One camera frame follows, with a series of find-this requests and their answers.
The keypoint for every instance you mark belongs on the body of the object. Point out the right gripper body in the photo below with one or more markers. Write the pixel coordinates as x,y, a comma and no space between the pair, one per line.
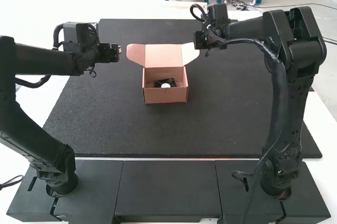
214,34

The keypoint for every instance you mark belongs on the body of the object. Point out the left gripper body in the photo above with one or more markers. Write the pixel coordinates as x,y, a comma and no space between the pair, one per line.
108,52

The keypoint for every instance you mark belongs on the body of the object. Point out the cardboard box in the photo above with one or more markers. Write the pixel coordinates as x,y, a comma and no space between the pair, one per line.
164,58

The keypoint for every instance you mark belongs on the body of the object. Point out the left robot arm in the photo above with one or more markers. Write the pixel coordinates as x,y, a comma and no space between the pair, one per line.
31,61

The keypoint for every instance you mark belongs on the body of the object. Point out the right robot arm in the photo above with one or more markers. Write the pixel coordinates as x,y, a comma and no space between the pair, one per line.
302,50

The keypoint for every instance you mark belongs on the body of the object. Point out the black square fan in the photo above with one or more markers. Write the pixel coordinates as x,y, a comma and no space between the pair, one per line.
165,83

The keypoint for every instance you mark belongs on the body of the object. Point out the black mat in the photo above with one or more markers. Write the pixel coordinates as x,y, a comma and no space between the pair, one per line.
105,118

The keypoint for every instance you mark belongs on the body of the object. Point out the dark base panel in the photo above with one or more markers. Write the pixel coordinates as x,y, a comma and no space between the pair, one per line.
87,189
297,208
168,187

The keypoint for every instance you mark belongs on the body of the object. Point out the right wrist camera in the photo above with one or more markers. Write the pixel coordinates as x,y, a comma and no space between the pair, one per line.
218,13

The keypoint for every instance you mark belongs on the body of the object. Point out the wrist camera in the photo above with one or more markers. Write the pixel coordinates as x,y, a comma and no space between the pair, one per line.
71,33
218,13

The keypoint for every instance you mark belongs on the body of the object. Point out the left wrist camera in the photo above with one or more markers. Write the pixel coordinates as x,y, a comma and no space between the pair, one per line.
71,33

